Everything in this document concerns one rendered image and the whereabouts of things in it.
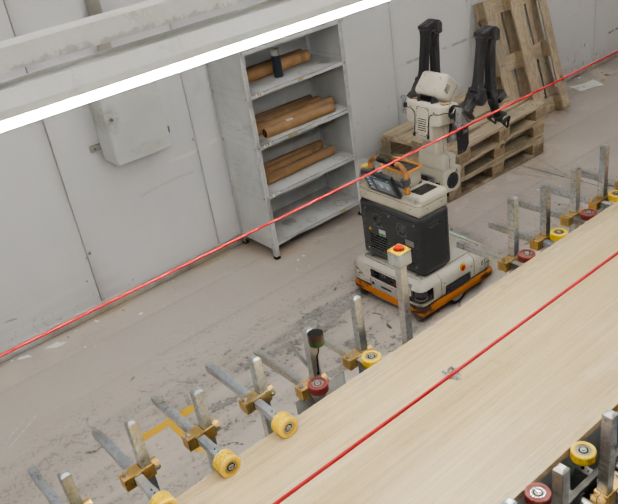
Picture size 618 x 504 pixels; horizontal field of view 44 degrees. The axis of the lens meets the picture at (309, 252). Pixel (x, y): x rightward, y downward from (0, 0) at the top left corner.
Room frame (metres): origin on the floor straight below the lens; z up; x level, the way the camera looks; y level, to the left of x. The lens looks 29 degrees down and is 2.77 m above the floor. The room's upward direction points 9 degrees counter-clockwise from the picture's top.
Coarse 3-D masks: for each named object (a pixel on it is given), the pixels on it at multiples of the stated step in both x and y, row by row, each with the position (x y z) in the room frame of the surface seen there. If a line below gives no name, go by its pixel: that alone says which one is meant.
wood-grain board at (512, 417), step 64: (576, 256) 2.92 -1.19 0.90; (448, 320) 2.59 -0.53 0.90; (512, 320) 2.52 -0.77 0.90; (576, 320) 2.45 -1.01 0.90; (384, 384) 2.25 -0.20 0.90; (448, 384) 2.19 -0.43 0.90; (512, 384) 2.13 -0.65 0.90; (576, 384) 2.08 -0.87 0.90; (256, 448) 2.02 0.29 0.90; (320, 448) 1.97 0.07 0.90; (384, 448) 1.92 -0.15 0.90; (448, 448) 1.87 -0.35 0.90; (512, 448) 1.83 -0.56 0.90
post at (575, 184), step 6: (576, 168) 3.39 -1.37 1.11; (576, 174) 3.38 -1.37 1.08; (576, 180) 3.38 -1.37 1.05; (570, 186) 3.41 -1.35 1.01; (576, 186) 3.38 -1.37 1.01; (570, 192) 3.40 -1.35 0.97; (576, 192) 3.38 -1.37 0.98; (570, 198) 3.40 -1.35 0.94; (576, 198) 3.38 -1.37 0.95; (570, 204) 3.40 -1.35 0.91; (576, 204) 3.38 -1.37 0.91; (570, 210) 3.40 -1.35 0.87; (576, 210) 3.38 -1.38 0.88; (570, 228) 3.40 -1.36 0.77
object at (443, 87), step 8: (424, 72) 4.44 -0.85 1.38; (432, 72) 4.41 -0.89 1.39; (424, 80) 4.40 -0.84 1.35; (432, 80) 4.36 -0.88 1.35; (440, 80) 4.31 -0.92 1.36; (448, 80) 4.30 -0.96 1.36; (416, 88) 4.41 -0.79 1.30; (424, 88) 4.36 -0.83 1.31; (432, 88) 4.32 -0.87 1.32; (440, 88) 4.28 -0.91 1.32; (448, 88) 4.30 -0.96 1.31; (456, 88) 4.34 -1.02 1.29; (432, 96) 4.31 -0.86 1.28; (440, 96) 4.27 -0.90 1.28; (448, 96) 4.30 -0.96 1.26
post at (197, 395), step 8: (192, 392) 2.09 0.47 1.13; (200, 392) 2.09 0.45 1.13; (192, 400) 2.10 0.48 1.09; (200, 400) 2.09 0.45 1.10; (200, 408) 2.08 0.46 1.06; (200, 416) 2.08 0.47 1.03; (208, 416) 2.09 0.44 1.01; (200, 424) 2.09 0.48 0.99; (208, 424) 2.09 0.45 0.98; (208, 456) 2.10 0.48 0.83
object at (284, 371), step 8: (256, 352) 2.64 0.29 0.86; (264, 352) 2.63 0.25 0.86; (264, 360) 2.58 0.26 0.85; (272, 360) 2.56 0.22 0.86; (272, 368) 2.54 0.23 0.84; (280, 368) 2.50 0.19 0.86; (288, 368) 2.49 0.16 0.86; (288, 376) 2.45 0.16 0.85; (296, 376) 2.43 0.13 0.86; (296, 384) 2.41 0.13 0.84
